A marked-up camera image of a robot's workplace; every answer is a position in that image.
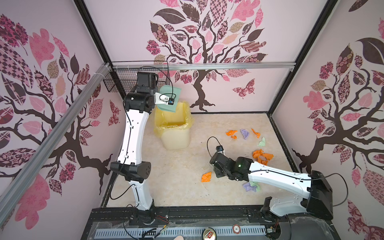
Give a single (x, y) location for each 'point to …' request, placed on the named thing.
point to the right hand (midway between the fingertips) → (217, 165)
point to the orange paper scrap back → (231, 132)
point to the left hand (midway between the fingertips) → (144, 90)
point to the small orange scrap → (258, 134)
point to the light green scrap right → (262, 143)
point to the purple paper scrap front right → (248, 187)
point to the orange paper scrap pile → (256, 154)
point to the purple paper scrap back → (245, 133)
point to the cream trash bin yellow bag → (173, 127)
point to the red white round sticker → (236, 229)
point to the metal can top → (209, 233)
